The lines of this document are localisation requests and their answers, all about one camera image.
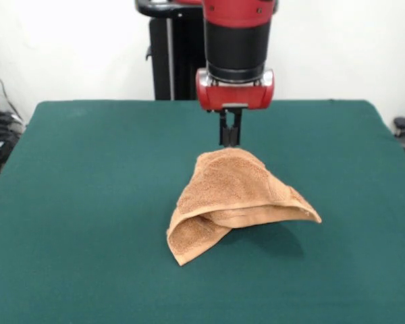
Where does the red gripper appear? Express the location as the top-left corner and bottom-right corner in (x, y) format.
(195, 68), (275, 148)

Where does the tan terry towel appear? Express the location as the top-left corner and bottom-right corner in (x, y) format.
(166, 149), (323, 267)

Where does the dark green table cloth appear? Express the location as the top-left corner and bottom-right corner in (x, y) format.
(0, 99), (405, 324)

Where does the black equipment pile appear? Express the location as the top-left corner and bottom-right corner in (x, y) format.
(0, 89), (25, 178)

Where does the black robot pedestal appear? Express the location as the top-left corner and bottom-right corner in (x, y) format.
(134, 0), (279, 101)

